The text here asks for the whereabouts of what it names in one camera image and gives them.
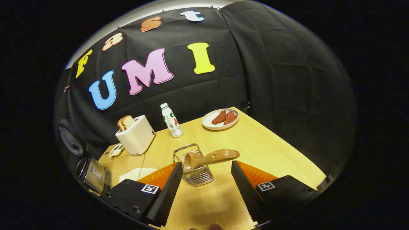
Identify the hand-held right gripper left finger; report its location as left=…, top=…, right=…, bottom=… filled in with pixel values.
left=101, top=161, right=184, bottom=228

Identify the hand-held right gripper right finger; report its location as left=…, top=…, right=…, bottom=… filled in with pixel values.
left=231, top=160, right=320, bottom=224

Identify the metal wire chopstick holder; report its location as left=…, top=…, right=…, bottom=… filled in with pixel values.
left=173, top=143, right=213, bottom=187

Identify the wooden spoon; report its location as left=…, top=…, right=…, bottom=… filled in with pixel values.
left=184, top=149, right=241, bottom=173

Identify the grey rice cooker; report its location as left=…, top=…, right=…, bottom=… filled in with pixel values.
left=58, top=119, right=106, bottom=195

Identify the clear plastic rice container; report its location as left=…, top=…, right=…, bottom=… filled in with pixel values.
left=104, top=153, right=158, bottom=187

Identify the white toaster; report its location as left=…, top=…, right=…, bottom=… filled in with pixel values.
left=115, top=115, right=156, bottom=155

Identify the white divided condiment dish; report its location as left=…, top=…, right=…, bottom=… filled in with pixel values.
left=108, top=144, right=125, bottom=158

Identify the white plastic drink bottle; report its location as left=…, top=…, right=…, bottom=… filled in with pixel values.
left=160, top=103, right=183, bottom=138

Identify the red meat slice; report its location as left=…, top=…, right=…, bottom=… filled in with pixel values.
left=224, top=111, right=238, bottom=125
left=212, top=110, right=227, bottom=125

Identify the white round plate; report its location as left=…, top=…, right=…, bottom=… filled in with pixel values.
left=202, top=109, right=239, bottom=130

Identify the black backdrop cloth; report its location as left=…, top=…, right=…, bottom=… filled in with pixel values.
left=53, top=0, right=357, bottom=179

